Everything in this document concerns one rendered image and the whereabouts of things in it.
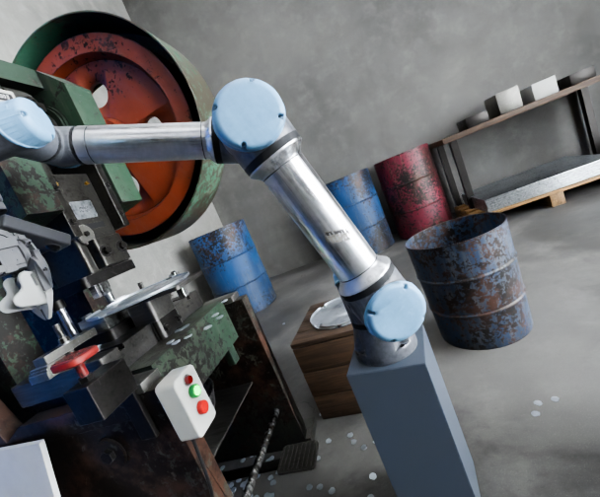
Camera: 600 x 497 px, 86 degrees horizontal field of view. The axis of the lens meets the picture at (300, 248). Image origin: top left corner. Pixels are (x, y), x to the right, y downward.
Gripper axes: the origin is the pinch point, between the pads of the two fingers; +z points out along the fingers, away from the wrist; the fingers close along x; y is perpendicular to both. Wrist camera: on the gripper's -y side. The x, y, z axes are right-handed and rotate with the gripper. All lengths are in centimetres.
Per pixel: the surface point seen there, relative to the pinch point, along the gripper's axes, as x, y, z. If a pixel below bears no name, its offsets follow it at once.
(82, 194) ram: -15.4, -34.7, -25.4
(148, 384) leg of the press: 3.8, -7.8, 22.4
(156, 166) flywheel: -12, -69, -33
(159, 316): -5.7, -29.5, 14.0
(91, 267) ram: -15.2, -25.9, -5.3
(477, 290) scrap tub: 83, -87, 58
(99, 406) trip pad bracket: 3.1, 2.7, 19.1
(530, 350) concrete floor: 94, -82, 85
